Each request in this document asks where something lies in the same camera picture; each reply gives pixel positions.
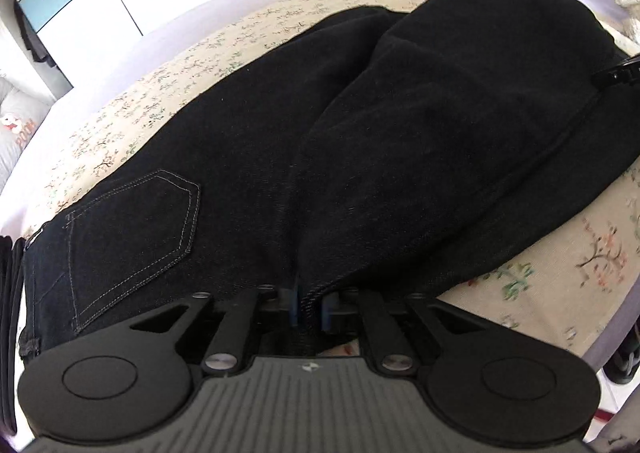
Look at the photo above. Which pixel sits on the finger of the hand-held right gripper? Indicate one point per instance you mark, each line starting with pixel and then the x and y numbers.
pixel 617 74

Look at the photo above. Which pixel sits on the purple bed sheet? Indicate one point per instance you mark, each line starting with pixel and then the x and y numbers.
pixel 175 28

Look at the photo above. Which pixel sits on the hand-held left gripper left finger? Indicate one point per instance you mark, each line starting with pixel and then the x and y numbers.
pixel 296 305

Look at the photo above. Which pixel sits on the floral printed blanket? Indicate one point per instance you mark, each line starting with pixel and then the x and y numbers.
pixel 200 68

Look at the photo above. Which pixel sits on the grey headboard cushion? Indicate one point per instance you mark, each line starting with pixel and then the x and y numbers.
pixel 20 128

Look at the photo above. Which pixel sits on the dark denim pants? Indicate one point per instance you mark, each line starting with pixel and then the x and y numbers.
pixel 350 133

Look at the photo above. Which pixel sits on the hanging dark clothes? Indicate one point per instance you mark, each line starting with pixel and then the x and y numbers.
pixel 35 38

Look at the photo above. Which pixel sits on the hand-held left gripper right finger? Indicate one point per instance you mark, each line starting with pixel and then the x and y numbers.
pixel 326 319

